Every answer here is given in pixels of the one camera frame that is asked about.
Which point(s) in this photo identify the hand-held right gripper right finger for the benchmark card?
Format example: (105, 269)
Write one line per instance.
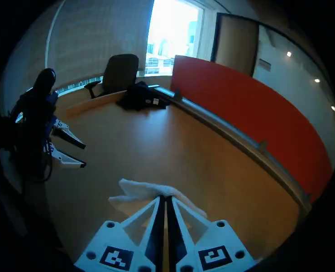
(212, 240)

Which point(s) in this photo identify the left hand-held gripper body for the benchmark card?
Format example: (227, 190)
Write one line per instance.
(34, 121)

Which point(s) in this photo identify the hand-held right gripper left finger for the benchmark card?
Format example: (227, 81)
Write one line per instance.
(119, 240)

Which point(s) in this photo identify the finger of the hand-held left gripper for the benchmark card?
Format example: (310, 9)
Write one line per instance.
(62, 158)
(63, 131)

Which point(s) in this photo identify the white towel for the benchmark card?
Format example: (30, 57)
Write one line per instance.
(145, 191)

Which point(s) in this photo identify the black office chair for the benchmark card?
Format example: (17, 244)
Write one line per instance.
(118, 75)

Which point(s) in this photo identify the heap of black towels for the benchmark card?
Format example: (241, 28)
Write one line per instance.
(140, 97)

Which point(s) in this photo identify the red desk screen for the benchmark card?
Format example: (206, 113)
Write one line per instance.
(258, 119)

